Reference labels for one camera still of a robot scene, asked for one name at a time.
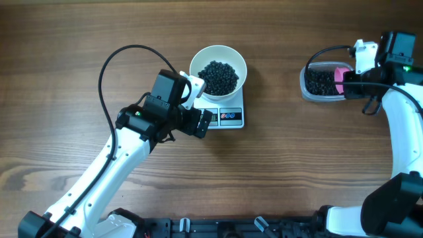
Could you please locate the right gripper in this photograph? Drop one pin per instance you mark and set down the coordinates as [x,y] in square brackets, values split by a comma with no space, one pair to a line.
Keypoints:
[350,92]

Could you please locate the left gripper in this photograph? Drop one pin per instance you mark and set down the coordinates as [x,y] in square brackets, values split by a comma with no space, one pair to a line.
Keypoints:
[190,127]

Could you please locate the pink scoop blue handle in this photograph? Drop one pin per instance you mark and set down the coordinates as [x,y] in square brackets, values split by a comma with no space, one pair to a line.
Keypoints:
[339,78]

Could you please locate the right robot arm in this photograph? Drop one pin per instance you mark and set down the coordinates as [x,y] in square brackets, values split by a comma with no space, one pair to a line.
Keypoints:
[385,74]

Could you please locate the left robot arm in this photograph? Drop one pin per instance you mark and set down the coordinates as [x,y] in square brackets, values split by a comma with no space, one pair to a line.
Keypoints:
[138,130]

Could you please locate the white digital kitchen scale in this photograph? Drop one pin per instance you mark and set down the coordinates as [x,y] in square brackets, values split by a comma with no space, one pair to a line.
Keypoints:
[227,111]

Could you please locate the black beans in bowl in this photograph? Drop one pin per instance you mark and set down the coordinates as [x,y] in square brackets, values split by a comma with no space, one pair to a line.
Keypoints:
[220,78]

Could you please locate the white bowl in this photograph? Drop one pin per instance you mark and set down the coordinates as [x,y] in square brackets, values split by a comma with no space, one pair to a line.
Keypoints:
[220,54]

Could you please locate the clear plastic container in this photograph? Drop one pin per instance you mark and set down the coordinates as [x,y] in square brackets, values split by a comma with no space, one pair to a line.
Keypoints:
[328,66]

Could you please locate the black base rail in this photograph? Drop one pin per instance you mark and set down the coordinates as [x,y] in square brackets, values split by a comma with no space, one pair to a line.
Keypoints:
[187,228]

